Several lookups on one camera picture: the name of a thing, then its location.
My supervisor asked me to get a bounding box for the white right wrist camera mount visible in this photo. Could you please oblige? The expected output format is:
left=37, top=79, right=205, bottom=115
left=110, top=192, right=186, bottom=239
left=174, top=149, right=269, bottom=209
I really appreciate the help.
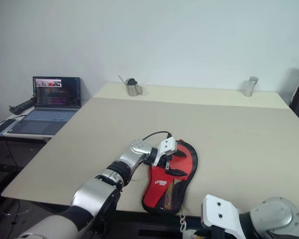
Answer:
left=200, top=194, right=242, bottom=239

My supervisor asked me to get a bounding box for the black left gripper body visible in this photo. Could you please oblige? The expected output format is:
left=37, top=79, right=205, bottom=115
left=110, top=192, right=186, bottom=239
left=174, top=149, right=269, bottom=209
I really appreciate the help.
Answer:
left=165, top=150, right=176, bottom=172

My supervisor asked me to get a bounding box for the smartphone with dark screen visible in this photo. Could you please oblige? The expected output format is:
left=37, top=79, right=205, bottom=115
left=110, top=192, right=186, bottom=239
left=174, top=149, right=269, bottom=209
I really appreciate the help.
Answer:
left=0, top=119, right=17, bottom=136

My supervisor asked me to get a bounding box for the steel pitcher cup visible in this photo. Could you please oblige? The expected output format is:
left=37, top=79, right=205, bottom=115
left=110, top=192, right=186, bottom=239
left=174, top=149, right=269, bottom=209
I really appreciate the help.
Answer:
left=126, top=84, right=143, bottom=97

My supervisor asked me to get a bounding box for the red and black paddle case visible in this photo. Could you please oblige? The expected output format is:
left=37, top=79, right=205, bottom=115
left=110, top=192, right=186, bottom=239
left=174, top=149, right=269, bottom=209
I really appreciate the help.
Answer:
left=141, top=139, right=199, bottom=215

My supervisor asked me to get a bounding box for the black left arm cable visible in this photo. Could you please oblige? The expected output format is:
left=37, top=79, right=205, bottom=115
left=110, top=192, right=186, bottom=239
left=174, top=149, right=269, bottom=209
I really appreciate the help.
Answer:
left=142, top=131, right=170, bottom=140

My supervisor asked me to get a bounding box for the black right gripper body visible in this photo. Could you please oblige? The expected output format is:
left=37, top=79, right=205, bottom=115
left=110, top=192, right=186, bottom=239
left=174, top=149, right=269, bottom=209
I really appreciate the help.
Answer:
left=200, top=224, right=226, bottom=239

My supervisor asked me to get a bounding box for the steel shaker bottle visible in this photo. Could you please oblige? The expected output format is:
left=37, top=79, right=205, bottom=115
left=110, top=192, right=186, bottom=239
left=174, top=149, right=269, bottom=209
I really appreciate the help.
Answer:
left=243, top=76, right=259, bottom=97

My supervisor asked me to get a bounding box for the white zipper pull charm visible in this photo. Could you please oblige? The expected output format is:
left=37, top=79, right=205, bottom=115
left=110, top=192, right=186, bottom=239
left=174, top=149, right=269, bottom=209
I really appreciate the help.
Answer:
left=178, top=213, right=202, bottom=239

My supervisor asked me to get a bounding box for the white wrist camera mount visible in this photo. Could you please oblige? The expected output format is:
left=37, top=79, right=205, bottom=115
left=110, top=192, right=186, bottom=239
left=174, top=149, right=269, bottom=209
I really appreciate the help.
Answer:
left=153, top=136, right=177, bottom=167
left=200, top=194, right=242, bottom=239

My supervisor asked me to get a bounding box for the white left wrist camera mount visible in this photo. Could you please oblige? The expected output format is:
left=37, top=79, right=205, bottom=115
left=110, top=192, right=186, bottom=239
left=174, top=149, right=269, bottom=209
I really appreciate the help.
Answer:
left=153, top=136, right=177, bottom=167

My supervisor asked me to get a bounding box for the open grey laptop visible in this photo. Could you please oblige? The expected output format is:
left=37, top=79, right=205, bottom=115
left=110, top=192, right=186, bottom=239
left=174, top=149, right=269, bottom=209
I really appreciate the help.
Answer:
left=11, top=76, right=81, bottom=136

